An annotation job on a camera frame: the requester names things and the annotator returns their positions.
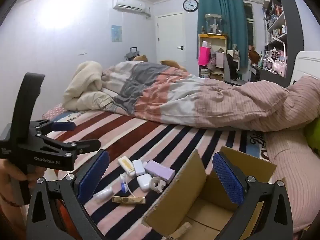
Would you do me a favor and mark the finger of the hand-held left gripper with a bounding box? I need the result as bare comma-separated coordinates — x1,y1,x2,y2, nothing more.
29,120,76,135
37,134,101,156

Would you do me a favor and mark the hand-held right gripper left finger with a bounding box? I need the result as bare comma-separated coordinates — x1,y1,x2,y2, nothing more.
26,149,110,240

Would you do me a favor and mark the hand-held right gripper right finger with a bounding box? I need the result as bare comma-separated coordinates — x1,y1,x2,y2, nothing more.
212,152,293,240

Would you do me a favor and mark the white plastic bottle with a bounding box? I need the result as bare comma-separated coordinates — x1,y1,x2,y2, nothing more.
93,187,113,200

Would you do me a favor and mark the cream yellow packet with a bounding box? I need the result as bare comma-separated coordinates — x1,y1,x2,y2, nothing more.
118,156,137,177

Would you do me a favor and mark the brown cardboard box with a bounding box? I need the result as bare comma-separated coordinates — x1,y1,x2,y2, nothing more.
142,145,287,240

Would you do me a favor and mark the gold rectangular bar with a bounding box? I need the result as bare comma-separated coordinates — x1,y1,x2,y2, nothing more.
112,195,146,205

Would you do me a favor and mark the small white charger box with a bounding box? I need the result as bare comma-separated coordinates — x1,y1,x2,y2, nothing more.
132,159,147,176

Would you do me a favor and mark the white earbuds case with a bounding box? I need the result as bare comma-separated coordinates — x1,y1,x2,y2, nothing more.
136,174,152,193

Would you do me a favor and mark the purple carton box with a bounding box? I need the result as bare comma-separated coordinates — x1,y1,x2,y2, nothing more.
144,160,175,183

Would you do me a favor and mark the person's left forearm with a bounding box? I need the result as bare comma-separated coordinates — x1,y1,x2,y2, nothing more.
0,197,28,240

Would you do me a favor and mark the person's left hand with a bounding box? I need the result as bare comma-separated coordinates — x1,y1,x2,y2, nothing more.
0,159,47,201

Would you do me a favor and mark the cream jacket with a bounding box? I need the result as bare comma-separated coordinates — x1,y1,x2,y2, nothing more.
62,60,118,110

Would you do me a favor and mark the pink striped pillow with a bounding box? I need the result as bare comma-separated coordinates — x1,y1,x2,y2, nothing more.
265,127,320,235

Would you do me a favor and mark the striped pink fleece blanket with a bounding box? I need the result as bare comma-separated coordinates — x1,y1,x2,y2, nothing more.
42,104,268,240

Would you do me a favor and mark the green plush toy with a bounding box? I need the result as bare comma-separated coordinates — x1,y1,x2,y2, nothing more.
304,120,320,155

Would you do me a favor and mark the grey suitcase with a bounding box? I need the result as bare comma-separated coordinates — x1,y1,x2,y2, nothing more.
124,47,140,62

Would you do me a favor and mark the patchwork pink grey duvet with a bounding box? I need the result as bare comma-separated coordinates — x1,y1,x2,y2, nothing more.
101,61,320,132

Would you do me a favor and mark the dark desk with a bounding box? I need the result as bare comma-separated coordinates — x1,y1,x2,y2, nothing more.
250,65,283,82

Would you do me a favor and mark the grey desk chair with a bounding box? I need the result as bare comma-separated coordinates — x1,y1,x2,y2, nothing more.
224,54,240,83

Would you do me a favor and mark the pale pink desk item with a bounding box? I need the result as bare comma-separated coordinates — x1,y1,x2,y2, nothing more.
272,61,287,77

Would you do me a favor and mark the bright pink bag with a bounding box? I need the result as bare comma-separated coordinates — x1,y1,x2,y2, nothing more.
199,47,211,66

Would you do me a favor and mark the brown round ornament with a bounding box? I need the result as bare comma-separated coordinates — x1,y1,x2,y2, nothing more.
249,45,260,65

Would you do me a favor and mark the white air conditioner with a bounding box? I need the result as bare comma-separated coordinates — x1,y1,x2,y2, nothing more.
112,0,147,13

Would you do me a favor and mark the white bed headboard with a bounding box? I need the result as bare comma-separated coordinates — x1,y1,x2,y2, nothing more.
290,51,320,85

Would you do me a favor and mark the white door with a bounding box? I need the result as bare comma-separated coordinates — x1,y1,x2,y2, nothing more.
155,14,185,68

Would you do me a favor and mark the yellow shelf unit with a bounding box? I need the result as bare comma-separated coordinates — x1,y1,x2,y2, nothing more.
198,34,228,79

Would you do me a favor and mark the teal curtain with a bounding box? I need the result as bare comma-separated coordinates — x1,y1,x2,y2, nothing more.
197,0,249,72

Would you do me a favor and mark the glass tank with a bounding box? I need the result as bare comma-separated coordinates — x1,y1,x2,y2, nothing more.
205,14,223,35

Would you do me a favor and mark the dark bookshelf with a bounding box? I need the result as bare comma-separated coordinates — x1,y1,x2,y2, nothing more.
260,0,304,87

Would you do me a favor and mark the light blue wall poster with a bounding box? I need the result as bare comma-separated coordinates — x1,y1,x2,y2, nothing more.
111,25,122,42

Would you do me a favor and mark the round wall clock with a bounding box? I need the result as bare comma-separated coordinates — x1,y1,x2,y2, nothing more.
183,0,199,12

